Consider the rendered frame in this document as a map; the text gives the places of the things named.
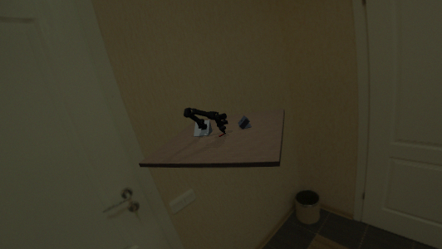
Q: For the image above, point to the dark grey panel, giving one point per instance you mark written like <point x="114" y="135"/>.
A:
<point x="244" y="123"/>

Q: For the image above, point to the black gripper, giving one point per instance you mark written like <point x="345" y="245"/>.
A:
<point x="221" y="127"/>

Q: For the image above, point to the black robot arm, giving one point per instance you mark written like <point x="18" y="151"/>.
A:
<point x="211" y="115"/>

